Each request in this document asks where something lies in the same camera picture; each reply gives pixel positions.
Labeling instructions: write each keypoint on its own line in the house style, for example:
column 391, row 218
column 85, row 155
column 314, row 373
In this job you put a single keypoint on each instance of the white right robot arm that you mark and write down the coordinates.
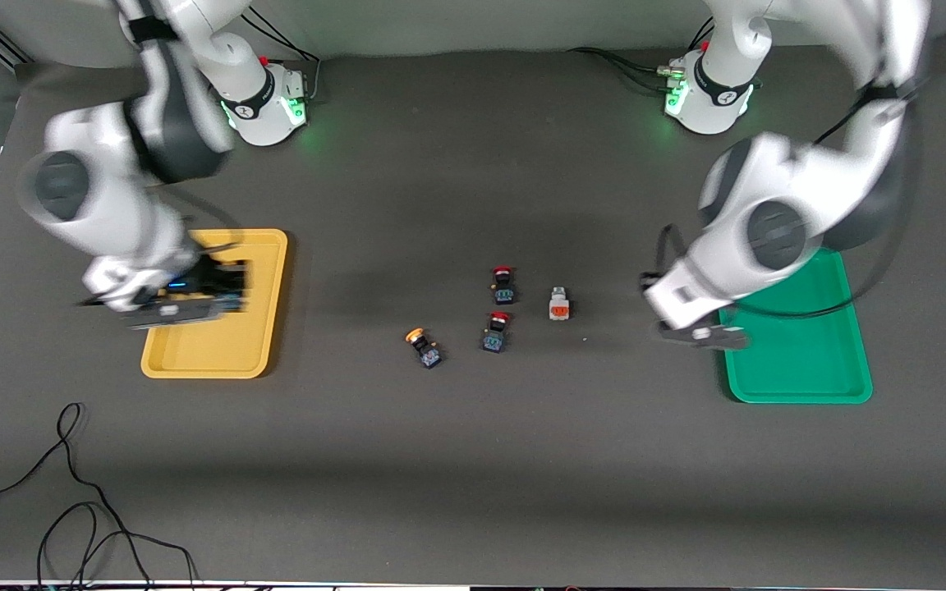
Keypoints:
column 95, row 189

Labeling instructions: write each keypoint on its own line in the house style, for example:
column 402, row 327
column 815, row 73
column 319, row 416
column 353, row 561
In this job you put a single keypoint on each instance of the green plastic tray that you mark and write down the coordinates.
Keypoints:
column 801, row 369

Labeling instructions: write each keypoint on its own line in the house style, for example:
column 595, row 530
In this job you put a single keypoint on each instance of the red mushroom push button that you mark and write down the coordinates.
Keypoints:
column 496, row 335
column 503, row 287

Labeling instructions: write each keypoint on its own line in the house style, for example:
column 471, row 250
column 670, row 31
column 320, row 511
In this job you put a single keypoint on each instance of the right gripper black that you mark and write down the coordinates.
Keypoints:
column 208, row 278

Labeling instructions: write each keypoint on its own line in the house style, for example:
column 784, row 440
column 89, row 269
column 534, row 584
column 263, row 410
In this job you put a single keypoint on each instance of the yellow plastic tray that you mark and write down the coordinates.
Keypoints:
column 227, row 353

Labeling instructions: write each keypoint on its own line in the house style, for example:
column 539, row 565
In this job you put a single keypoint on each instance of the yellow push button red mark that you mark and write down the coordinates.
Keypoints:
column 425, row 350

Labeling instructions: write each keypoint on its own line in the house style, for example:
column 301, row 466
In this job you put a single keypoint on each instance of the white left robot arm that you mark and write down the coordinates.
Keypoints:
column 777, row 230

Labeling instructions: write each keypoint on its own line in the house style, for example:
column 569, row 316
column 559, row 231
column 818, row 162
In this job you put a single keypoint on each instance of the white push button orange block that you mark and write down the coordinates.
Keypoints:
column 559, row 305

